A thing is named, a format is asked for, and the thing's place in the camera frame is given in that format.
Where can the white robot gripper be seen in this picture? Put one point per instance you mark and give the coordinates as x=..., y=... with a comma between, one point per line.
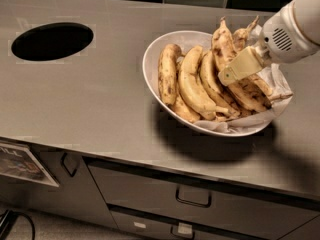
x=279, y=40

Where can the long brown spotted banana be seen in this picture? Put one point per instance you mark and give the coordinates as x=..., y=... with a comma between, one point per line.
x=252, y=93

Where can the brown banana at back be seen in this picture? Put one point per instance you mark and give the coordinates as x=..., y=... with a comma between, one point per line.
x=240, y=37

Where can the yellow banana middle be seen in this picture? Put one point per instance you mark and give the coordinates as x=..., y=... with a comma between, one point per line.
x=214, y=89

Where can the large yellow banana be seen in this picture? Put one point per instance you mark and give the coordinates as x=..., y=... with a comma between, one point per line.
x=191, y=90

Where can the white oval bowl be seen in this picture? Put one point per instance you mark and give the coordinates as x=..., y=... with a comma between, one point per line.
x=186, y=40

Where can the spotted banana far left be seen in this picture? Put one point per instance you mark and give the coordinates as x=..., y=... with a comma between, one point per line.
x=167, y=73

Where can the banana under left bananas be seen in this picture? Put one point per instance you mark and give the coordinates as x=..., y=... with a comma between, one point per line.
x=183, y=110

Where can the white crumpled paper liner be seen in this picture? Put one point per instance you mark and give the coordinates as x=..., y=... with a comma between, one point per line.
x=280, y=97

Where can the round hole in counter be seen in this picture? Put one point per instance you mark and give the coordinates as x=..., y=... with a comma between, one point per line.
x=52, y=41

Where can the poster on cabinet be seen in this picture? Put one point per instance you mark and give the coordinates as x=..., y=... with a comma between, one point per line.
x=18, y=161

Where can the upper drawer with handle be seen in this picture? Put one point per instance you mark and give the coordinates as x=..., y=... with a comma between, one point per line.
x=226, y=210

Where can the drawer with handle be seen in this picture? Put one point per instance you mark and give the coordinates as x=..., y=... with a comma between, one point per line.
x=164, y=228
x=226, y=210

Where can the lower drawer with handle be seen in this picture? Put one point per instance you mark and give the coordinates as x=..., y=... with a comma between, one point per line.
x=164, y=228

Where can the cabinet door with handle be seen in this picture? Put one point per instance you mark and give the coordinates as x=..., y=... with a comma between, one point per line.
x=77, y=195

